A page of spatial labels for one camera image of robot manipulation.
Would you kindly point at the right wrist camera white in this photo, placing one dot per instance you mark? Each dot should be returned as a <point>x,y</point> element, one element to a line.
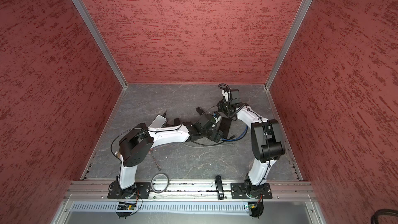
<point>226,95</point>

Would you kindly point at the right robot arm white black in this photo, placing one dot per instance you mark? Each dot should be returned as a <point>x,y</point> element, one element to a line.
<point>266,138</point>

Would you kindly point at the black clip handle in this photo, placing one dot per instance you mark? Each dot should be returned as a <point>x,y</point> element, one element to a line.
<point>219,187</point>

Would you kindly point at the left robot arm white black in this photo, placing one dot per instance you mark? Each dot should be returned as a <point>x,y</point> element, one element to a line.
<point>135,145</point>

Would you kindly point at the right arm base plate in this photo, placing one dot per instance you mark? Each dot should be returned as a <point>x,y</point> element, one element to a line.
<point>238,190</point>

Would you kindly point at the black power adapter with cord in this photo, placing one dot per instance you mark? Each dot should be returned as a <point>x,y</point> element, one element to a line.
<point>175,122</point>

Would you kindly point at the black rectangular box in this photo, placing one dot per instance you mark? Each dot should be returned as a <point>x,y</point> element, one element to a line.
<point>224,127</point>

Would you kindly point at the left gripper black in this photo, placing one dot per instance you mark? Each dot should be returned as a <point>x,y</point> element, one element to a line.
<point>214,133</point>

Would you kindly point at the metal spoon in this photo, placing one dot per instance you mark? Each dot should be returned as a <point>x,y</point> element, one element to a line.
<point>156,163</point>

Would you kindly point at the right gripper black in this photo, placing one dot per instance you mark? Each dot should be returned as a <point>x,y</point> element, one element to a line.
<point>221,106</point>

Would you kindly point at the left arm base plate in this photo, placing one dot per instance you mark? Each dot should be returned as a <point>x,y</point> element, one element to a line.
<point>139,190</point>

